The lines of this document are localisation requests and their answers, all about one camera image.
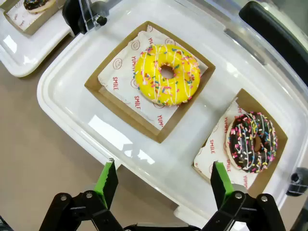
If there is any white printed paper liner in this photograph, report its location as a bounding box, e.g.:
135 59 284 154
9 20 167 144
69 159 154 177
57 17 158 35
6 0 52 32
193 97 256 191
97 25 209 132

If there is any white display case tray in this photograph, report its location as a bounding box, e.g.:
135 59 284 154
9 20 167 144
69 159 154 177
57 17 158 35
36 0 308 228
0 0 75 78

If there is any yellow sprinkled donut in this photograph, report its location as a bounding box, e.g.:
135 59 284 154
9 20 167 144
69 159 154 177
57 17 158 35
133 44 201 106

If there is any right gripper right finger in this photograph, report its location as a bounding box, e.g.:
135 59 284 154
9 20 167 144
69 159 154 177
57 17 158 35
202 160 286 231

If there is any chocolate glazed donut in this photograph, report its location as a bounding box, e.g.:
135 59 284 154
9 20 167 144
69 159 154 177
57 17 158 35
23 0 56 14

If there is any chocolate donut with colourful sprinkles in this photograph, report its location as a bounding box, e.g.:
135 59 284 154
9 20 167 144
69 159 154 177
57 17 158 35
226 111 279 173

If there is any brown cardboard donut box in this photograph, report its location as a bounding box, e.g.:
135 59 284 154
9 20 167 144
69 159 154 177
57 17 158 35
2 0 64 36
192 88 289 191
84 21 216 144

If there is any clear lid with black handle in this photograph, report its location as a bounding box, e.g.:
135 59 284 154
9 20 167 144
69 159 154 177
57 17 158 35
62 0 308 197

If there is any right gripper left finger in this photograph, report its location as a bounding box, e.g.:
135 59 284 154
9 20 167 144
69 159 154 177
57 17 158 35
39 157 121 231

